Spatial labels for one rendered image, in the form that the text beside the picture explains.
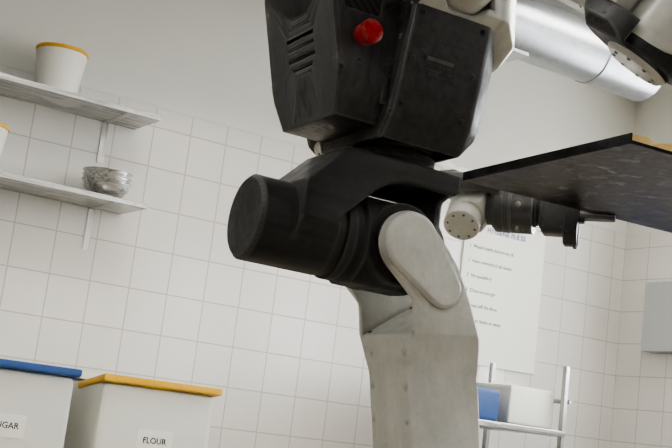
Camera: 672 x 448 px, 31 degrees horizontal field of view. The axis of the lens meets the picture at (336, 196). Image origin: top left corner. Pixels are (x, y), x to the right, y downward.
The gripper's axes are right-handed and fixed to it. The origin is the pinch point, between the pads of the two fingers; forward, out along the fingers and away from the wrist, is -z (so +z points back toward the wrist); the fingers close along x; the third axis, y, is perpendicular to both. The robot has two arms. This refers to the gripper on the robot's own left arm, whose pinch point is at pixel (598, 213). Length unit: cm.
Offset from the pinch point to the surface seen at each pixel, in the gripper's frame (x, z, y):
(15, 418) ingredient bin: -54, 236, 211
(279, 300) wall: 18, 191, 369
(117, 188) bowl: 52, 240, 270
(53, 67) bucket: 99, 265, 242
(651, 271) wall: 75, 15, 544
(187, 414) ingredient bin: -44, 189, 268
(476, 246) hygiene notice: 70, 110, 465
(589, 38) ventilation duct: 166, 46, 378
